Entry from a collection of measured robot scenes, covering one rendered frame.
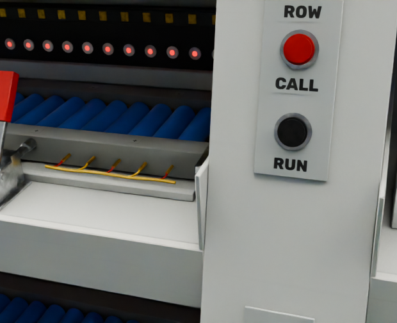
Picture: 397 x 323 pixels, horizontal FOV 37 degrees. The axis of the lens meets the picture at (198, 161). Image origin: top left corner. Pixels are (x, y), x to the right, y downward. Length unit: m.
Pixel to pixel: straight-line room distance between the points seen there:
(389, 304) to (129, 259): 0.15
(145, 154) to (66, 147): 0.06
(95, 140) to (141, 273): 0.11
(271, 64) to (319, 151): 0.05
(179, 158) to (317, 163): 0.12
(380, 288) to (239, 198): 0.09
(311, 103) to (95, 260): 0.17
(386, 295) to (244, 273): 0.08
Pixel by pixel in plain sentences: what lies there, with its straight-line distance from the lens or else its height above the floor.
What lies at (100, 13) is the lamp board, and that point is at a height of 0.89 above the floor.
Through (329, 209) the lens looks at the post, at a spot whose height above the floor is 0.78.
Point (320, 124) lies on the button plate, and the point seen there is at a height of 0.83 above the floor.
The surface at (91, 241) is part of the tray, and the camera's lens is 0.38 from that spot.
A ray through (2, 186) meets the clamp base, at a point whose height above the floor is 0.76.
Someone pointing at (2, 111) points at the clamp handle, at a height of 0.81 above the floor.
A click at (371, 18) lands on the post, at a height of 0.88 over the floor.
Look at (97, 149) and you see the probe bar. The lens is 0.44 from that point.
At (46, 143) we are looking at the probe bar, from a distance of 0.46.
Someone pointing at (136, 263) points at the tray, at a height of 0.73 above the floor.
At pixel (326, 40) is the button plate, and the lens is 0.31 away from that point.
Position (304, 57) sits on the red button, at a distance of 0.31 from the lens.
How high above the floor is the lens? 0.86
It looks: 11 degrees down
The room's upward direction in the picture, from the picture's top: 3 degrees clockwise
